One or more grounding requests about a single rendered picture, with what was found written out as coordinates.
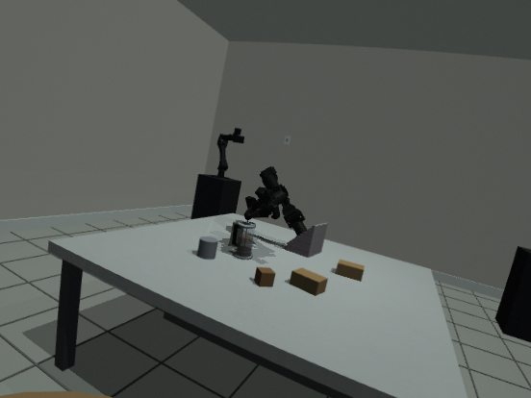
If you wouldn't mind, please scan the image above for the brown rectangular block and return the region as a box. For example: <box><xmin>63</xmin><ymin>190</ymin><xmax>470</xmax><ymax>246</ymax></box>
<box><xmin>290</xmin><ymin>268</ymin><xmax>328</xmax><ymax>296</ymax></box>
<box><xmin>335</xmin><ymin>259</ymin><xmax>365</xmax><ymax>282</ymax></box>

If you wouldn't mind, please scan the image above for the small brown cube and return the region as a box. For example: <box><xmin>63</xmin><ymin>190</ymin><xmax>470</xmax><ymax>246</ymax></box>
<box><xmin>254</xmin><ymin>267</ymin><xmax>275</xmax><ymax>286</ymax></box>

